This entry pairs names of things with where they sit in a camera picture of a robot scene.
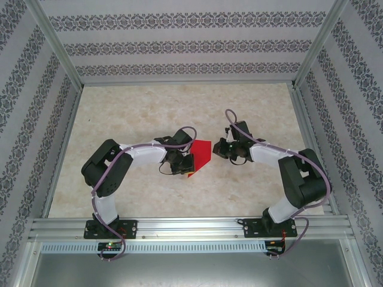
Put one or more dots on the red square paper sheet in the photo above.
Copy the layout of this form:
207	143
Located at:
203	152

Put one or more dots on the aluminium mounting rail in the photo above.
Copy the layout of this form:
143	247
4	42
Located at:
191	227

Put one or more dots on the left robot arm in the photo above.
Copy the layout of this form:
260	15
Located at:
104	170

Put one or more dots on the aluminium frame post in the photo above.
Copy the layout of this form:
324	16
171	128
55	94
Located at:
55	42
319	42

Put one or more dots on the aluminium table side rail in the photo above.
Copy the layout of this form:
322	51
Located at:
63	149
303	119

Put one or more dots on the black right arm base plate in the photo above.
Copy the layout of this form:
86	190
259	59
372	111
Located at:
251	228

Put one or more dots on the aluminium frame cross beam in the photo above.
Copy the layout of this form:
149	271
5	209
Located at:
188	82

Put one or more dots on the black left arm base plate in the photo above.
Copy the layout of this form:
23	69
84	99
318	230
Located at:
130	228

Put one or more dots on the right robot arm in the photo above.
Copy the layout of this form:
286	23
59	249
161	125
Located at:
302	179

